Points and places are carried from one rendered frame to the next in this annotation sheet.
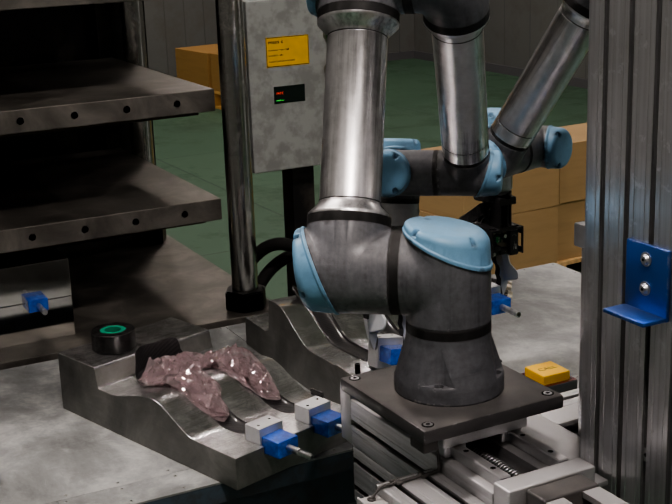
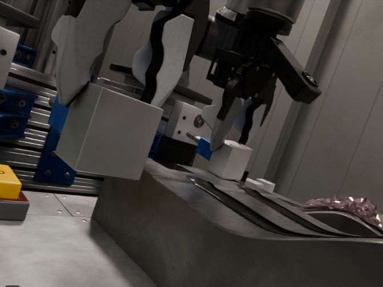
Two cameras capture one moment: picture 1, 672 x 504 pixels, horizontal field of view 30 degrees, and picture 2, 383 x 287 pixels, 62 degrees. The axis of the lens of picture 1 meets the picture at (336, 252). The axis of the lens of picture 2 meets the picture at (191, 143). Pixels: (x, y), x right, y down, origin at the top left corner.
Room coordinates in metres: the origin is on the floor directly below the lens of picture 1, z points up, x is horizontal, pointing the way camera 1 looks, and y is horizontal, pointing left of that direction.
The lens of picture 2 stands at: (2.54, -0.30, 0.96)
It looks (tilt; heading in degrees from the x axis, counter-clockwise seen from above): 4 degrees down; 162
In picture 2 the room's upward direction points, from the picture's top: 20 degrees clockwise
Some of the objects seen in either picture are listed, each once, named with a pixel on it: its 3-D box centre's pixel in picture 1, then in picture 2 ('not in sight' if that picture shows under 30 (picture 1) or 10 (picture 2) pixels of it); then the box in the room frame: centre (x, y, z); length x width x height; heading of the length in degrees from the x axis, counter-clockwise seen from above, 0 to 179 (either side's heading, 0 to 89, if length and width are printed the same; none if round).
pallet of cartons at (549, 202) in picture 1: (507, 204); not in sight; (5.51, -0.78, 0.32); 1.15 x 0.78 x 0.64; 117
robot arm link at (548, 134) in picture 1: (533, 147); not in sight; (2.21, -0.36, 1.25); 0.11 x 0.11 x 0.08; 47
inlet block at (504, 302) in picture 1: (498, 305); (82, 116); (2.27, -0.31, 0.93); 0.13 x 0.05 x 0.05; 27
